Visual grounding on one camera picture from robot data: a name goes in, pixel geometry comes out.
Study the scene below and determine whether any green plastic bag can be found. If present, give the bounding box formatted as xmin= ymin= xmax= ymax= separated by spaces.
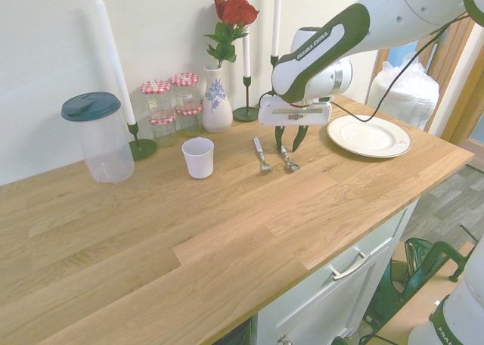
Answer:
xmin=363 ymin=237 xmax=442 ymax=329

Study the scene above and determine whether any roll of clear bubble wrap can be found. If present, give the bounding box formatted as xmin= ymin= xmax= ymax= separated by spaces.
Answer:
xmin=365 ymin=59 xmax=442 ymax=132

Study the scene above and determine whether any silver drawer handle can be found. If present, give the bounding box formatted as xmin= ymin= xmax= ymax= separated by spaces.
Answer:
xmin=326 ymin=246 xmax=371 ymax=282

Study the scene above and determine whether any glass jar red checkered lid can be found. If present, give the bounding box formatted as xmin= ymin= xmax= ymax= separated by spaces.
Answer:
xmin=169 ymin=72 xmax=201 ymax=110
xmin=140 ymin=79 xmax=172 ymax=116
xmin=147 ymin=110 xmax=178 ymax=148
xmin=175 ymin=103 xmax=204 ymax=138

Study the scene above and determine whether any red rose with green leaves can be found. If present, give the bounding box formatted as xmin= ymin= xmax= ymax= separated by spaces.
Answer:
xmin=203 ymin=0 xmax=261 ymax=70

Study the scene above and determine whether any metal spoon with white handle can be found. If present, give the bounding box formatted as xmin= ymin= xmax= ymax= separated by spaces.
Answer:
xmin=278 ymin=145 xmax=301 ymax=173

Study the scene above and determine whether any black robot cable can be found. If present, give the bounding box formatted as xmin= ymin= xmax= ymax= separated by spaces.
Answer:
xmin=331 ymin=11 xmax=470 ymax=123

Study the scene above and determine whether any white vase with blue flower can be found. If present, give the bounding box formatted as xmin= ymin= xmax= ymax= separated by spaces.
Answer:
xmin=201 ymin=65 xmax=234 ymax=134

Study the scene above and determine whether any clear pitcher with teal lid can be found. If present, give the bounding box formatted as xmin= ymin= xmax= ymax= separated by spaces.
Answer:
xmin=60 ymin=92 xmax=136 ymax=185

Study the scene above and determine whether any green screw clamp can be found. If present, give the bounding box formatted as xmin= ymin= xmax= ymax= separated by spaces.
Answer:
xmin=400 ymin=223 xmax=482 ymax=300

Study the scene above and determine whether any long leaning white candle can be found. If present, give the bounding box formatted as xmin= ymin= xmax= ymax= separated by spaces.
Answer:
xmin=93 ymin=0 xmax=136 ymax=126

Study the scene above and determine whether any short dark green candle holder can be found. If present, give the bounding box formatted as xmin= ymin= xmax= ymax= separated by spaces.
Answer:
xmin=126 ymin=123 xmax=158 ymax=161

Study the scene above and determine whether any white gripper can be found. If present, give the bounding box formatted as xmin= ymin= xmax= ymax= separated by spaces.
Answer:
xmin=258 ymin=95 xmax=334 ymax=154

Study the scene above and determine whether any straight white candle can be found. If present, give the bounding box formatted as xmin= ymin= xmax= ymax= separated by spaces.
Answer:
xmin=271 ymin=0 xmax=284 ymax=58
xmin=239 ymin=0 xmax=252 ymax=78

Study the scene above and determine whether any white cabinet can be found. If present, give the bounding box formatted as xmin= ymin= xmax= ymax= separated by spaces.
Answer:
xmin=211 ymin=197 xmax=421 ymax=345

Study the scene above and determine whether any white plate with gold rim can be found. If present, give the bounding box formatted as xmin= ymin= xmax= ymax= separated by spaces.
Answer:
xmin=327 ymin=114 xmax=412 ymax=159

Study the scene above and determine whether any white plastic cup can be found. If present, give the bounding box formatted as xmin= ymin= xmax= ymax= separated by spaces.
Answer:
xmin=181 ymin=136 xmax=216 ymax=179

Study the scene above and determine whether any metal fork with white handle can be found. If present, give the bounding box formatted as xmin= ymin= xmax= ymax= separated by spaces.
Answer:
xmin=253 ymin=137 xmax=272 ymax=174

